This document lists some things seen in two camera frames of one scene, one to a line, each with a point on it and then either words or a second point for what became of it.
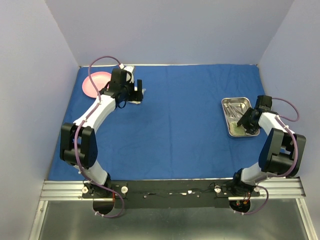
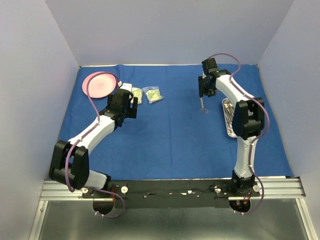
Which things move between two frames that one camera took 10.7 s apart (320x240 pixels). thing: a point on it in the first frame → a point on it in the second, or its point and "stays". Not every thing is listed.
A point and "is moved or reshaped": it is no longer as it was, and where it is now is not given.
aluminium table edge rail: [173, 65] stays
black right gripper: [250, 129] → [201, 79]
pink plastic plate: [100, 79] stays
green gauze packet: [236, 130] is moved or reshaped
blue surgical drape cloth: [177, 132] stays
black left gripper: [136, 95] → [133, 111]
